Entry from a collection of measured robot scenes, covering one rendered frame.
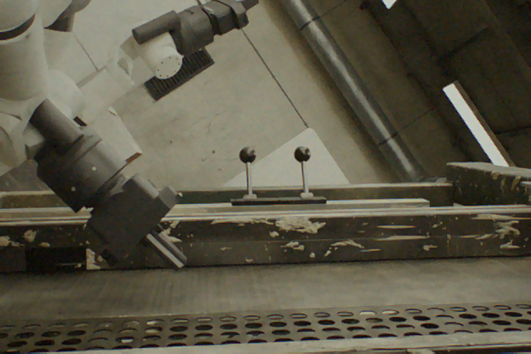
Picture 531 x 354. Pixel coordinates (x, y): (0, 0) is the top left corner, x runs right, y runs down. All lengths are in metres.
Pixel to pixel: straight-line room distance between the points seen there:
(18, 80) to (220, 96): 8.64
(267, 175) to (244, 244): 3.87
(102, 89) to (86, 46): 2.18
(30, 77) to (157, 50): 0.63
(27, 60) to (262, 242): 0.45
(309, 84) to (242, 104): 1.00
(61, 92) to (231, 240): 0.33
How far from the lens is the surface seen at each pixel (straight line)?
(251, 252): 0.97
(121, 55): 1.38
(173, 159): 9.29
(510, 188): 1.42
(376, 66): 9.58
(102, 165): 0.79
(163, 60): 1.31
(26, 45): 0.67
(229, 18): 1.38
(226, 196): 1.57
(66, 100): 0.83
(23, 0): 0.63
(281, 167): 4.84
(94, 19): 3.55
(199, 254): 0.97
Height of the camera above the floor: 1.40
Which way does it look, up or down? 3 degrees up
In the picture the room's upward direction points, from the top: 56 degrees clockwise
